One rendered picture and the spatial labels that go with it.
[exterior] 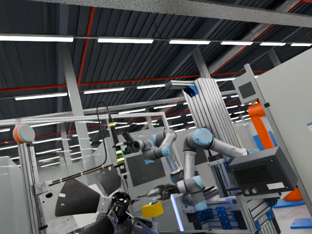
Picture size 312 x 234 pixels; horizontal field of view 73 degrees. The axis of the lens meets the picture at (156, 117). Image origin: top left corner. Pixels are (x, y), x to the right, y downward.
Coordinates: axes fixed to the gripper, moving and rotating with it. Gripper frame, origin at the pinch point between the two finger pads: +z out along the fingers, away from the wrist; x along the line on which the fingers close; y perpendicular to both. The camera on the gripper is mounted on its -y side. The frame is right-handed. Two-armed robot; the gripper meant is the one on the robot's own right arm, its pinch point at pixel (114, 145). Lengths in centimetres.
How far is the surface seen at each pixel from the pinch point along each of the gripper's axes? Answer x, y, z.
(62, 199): 17.5, 23.8, 32.7
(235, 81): -1, -115, -396
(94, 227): -5, 42, 31
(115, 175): 11.3, 19.0, -3.6
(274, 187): -80, 49, -21
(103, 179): 19.5, 19.0, 0.4
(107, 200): 4.6, 32.1, 12.8
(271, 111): -72, -1, -171
